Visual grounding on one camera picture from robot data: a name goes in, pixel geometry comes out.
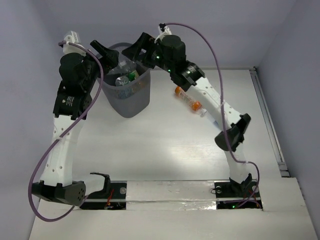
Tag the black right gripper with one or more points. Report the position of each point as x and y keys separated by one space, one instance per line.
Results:
x=145 y=42

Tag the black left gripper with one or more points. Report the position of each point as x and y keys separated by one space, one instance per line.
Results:
x=100 y=61

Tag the crushed clear bottle white cap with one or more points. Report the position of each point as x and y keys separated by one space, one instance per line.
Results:
x=126 y=65

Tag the clear bottle blue label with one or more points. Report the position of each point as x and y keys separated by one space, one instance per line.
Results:
x=121 y=81

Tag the green soda bottle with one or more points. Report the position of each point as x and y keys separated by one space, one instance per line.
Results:
x=131 y=76

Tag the orange juice bottle brown cap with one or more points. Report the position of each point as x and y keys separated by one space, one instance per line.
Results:
x=139 y=85

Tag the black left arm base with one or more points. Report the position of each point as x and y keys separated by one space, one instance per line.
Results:
x=111 y=197

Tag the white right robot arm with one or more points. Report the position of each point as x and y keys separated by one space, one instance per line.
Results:
x=233 y=124

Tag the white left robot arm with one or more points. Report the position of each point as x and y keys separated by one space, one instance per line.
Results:
x=70 y=111

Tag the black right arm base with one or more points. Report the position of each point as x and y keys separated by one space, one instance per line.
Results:
x=231 y=195

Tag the grey mesh waste bin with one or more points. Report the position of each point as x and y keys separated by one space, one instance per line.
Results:
x=139 y=100

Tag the long orange capped bottle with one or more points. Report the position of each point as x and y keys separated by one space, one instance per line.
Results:
x=193 y=104

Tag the clear bottle light blue cap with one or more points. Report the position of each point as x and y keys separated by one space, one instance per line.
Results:
x=205 y=114

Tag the silver taped front rail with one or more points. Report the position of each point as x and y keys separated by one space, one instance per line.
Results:
x=178 y=195

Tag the metal rail right wall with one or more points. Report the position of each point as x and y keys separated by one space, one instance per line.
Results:
x=284 y=171

